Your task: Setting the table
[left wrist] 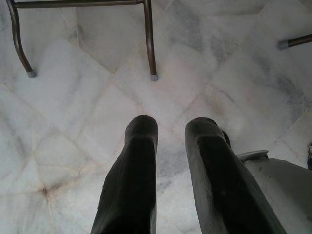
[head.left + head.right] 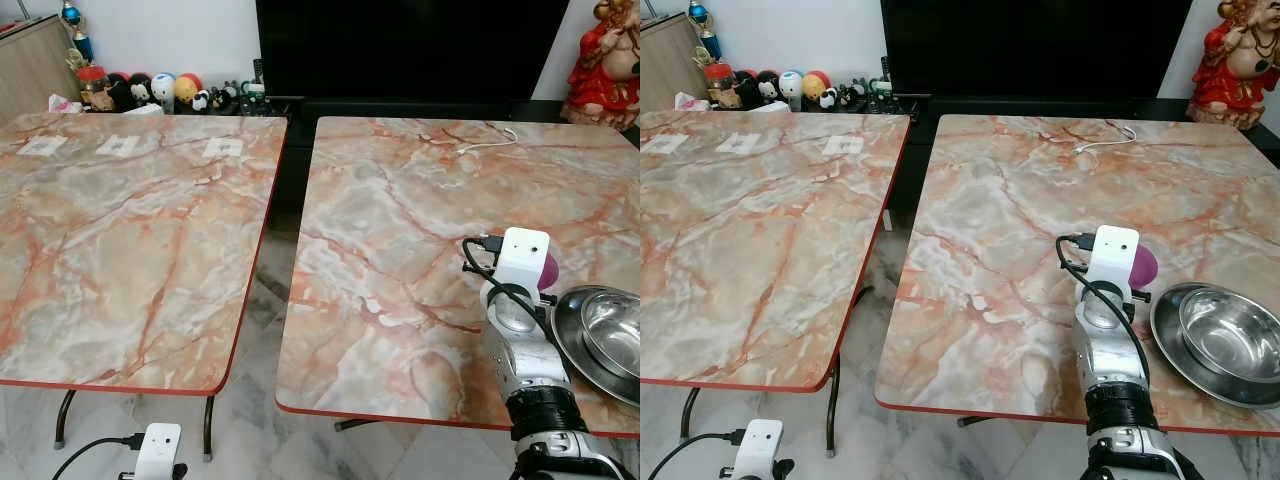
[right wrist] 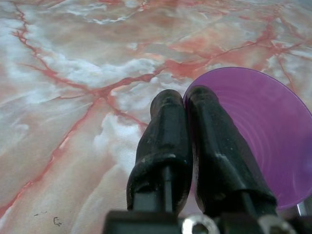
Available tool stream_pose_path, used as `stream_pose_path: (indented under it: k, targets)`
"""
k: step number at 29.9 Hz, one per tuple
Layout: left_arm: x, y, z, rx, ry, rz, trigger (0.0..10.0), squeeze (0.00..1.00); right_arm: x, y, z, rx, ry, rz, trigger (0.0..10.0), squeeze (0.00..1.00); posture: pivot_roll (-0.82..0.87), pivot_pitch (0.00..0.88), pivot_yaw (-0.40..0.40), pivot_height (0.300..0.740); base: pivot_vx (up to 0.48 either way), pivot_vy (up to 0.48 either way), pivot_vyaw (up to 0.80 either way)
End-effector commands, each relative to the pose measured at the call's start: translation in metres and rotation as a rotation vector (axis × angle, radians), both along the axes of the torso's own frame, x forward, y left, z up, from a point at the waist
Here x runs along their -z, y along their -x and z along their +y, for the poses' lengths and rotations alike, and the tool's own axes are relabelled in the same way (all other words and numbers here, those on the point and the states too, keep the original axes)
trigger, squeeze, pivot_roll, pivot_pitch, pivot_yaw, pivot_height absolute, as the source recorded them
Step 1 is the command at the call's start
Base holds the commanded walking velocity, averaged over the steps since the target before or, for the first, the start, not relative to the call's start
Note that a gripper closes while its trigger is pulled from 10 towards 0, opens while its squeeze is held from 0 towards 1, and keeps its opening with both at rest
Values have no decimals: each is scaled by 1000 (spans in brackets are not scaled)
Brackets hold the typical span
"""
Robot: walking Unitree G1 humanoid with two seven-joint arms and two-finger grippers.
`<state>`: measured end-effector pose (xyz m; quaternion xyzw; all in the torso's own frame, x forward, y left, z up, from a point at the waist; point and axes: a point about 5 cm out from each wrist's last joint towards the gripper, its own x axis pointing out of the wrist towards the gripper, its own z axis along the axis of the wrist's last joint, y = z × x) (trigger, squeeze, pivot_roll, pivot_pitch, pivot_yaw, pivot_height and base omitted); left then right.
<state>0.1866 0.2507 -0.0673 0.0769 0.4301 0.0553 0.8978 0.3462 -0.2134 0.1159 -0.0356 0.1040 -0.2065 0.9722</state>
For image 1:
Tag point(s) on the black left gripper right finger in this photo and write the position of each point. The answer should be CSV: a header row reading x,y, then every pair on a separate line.
x,y
219,190

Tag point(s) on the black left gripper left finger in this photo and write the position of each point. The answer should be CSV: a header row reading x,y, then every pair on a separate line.
x,y
131,182

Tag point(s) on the dark metal two-leg table frame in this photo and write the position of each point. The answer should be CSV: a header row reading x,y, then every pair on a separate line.
x,y
149,36

